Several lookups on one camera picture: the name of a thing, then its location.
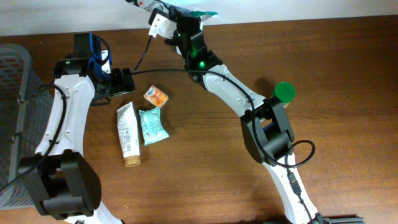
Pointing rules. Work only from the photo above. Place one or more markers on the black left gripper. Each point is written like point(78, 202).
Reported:
point(123, 82)

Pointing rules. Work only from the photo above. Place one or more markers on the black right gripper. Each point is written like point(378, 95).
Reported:
point(175, 38)

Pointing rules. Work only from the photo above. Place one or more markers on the orange tissue box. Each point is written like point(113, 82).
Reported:
point(156, 97)

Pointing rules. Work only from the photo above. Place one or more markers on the white cream tube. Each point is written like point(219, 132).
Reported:
point(129, 135)

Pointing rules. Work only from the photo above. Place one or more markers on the mint green tissue pack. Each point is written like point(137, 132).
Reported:
point(152, 128)

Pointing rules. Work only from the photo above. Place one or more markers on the green lid jar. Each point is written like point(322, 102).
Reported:
point(285, 92)

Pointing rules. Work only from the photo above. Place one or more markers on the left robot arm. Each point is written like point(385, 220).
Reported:
point(59, 180)

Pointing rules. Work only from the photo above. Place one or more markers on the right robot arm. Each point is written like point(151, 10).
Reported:
point(267, 133)

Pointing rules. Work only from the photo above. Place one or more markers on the grey plastic mesh basket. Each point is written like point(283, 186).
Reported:
point(24, 110)

